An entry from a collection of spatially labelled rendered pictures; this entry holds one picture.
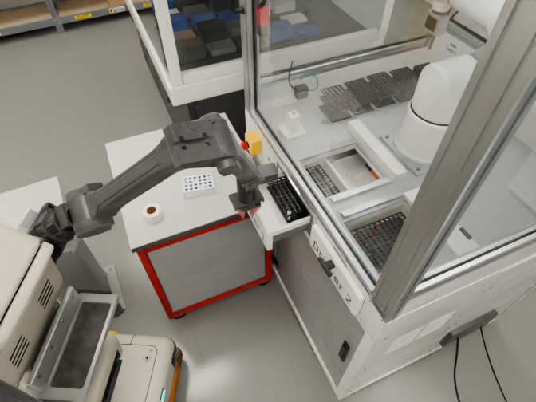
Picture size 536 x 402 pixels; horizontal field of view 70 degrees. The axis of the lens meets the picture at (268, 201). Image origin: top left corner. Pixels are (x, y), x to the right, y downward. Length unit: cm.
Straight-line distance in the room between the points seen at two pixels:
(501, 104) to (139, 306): 196
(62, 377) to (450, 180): 89
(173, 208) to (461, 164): 114
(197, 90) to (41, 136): 178
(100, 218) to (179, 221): 63
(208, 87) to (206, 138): 126
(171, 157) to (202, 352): 149
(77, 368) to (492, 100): 95
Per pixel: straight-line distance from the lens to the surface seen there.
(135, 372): 180
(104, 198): 86
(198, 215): 151
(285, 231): 130
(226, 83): 198
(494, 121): 61
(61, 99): 378
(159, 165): 72
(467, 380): 222
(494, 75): 60
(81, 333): 105
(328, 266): 120
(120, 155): 184
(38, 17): 494
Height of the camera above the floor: 194
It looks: 50 degrees down
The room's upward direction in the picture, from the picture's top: straight up
